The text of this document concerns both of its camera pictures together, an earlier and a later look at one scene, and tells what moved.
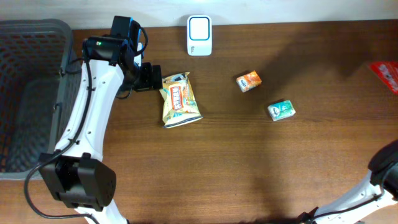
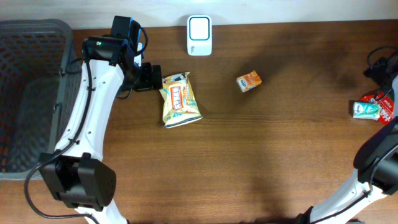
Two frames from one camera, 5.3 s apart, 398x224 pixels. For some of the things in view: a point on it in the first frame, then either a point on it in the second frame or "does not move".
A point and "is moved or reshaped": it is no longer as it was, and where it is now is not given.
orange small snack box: x=248 y=81 does not move
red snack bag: x=388 y=70 is moved or reshaped
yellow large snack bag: x=180 y=107 does not move
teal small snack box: x=282 y=109 → x=368 y=111
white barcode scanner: x=199 y=33 does not move
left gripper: x=148 y=83 does not move
